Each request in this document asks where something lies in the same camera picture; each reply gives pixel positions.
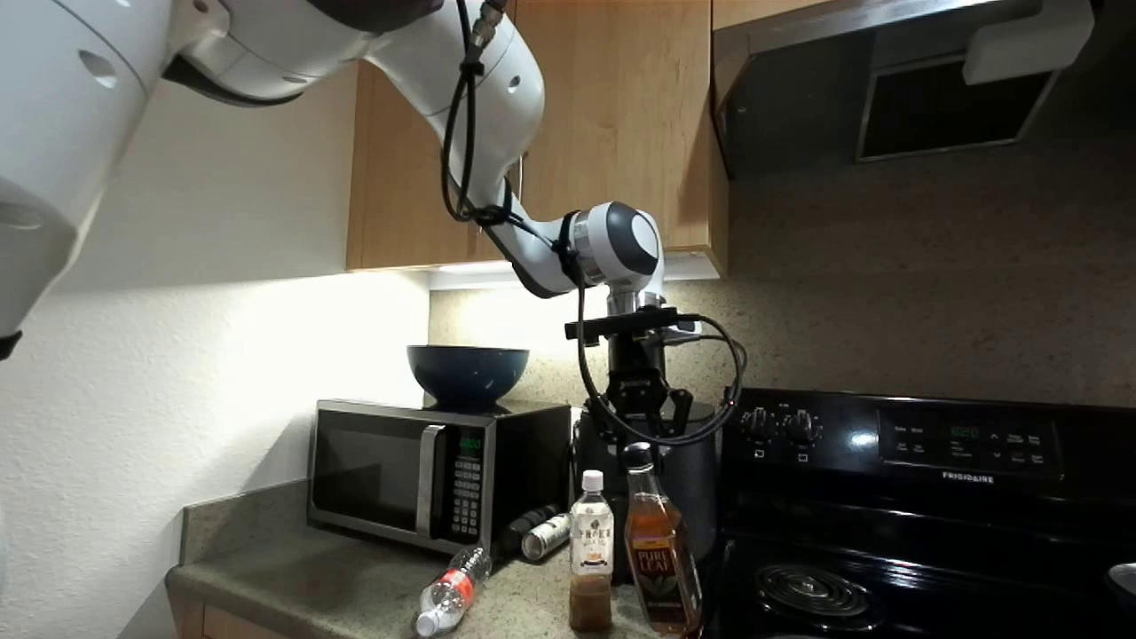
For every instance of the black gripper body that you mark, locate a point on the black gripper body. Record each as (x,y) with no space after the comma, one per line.
(639,401)

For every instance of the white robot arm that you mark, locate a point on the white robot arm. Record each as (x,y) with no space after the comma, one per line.
(77,80)

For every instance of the white cap drink bottle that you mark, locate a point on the white cap drink bottle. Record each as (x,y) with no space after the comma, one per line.
(589,555)

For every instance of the lying clear water bottle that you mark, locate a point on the lying clear water bottle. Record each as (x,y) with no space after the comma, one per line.
(447,599)

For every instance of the black air fryer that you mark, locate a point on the black air fryer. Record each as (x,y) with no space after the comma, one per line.
(681,473)

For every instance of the dark blue bowl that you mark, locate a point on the dark blue bowl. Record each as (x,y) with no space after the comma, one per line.
(467,373)

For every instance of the stainless steel microwave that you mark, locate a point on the stainless steel microwave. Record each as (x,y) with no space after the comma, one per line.
(439,479)

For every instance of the under cabinet light strip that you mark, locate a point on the under cabinet light strip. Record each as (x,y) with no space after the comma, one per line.
(679,266)

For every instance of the black electric stove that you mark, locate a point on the black electric stove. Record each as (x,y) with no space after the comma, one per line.
(852,515)

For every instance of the wooden upper cabinet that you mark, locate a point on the wooden upper cabinet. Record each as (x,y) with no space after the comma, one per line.
(628,116)

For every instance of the steel range hood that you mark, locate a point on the steel range hood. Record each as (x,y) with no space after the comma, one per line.
(884,80)

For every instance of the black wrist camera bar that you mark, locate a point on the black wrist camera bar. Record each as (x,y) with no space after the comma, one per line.
(643,319)

